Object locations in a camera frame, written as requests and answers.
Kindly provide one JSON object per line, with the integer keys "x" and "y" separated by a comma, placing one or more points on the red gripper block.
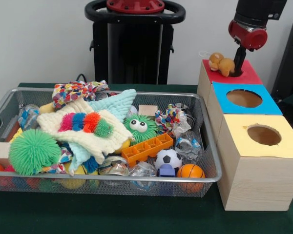
{"x": 248, "y": 36}

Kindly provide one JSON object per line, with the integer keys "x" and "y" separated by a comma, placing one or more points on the brown plush toy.
{"x": 222, "y": 64}

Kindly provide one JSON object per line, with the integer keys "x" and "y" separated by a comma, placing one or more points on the orange basketball toy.
{"x": 190, "y": 171}

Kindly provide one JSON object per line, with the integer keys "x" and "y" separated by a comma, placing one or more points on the orange plastic toy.
{"x": 146, "y": 150}

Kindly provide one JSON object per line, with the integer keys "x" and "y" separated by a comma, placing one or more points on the mint green waffle cloth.
{"x": 115, "y": 103}

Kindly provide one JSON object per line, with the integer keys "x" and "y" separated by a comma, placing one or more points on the cream yellow cloth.
{"x": 107, "y": 139}

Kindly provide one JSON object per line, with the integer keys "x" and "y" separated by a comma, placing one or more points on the clear mesh bin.
{"x": 210, "y": 161}

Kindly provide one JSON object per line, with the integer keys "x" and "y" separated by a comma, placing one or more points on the wooden box with three holes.
{"x": 259, "y": 180}

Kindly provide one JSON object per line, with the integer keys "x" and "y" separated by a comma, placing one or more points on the black upright panel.
{"x": 290, "y": 63}

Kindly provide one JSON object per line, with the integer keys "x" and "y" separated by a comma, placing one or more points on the small green spiky ball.
{"x": 141, "y": 130}

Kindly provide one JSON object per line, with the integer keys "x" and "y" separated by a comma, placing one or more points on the black and white soccer ball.
{"x": 168, "y": 159}

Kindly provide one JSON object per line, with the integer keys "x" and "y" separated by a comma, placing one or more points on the small purple plastic toy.
{"x": 167, "y": 170}

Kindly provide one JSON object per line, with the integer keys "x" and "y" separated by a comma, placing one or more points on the multicolour spiky caterpillar toy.
{"x": 83, "y": 123}

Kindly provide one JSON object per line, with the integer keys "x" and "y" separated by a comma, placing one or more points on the dark green table cloth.
{"x": 136, "y": 214}

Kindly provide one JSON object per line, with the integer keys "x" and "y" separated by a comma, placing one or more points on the yellow ball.
{"x": 74, "y": 181}

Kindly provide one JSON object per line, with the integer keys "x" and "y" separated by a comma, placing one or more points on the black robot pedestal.
{"x": 132, "y": 53}

